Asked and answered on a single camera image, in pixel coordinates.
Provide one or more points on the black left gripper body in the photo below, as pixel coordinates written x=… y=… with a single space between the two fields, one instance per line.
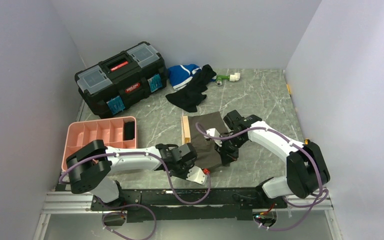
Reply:
x=181 y=171

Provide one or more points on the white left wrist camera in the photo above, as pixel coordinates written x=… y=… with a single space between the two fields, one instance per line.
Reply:
x=197 y=175

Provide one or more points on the green white pipe fitting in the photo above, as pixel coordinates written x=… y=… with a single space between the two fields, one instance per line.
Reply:
x=231 y=78

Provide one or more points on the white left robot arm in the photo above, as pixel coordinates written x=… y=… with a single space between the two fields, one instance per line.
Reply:
x=89 y=167

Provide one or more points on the black rolled underwear in tray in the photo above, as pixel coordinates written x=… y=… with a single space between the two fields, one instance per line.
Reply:
x=129 y=130

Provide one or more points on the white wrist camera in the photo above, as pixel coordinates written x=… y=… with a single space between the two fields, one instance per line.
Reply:
x=197 y=175
x=213 y=134

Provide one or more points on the blue white garment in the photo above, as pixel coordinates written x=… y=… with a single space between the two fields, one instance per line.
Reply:
x=180 y=75

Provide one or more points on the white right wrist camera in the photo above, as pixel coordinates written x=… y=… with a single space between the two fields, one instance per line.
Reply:
x=213 y=134

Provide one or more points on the pink compartment tray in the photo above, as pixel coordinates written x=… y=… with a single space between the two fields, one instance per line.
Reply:
x=109 y=130

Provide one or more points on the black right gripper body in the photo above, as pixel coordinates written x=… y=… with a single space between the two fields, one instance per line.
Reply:
x=232 y=144

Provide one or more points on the black plastic toolbox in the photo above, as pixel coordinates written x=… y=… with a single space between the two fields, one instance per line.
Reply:
x=113 y=85

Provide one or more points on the olive underwear with beige waistband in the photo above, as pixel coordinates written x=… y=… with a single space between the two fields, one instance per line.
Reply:
x=207 y=156

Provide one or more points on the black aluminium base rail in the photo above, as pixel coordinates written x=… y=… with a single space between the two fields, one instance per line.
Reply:
x=239 y=203

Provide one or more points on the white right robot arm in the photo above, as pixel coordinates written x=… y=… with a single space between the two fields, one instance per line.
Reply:
x=306 y=169

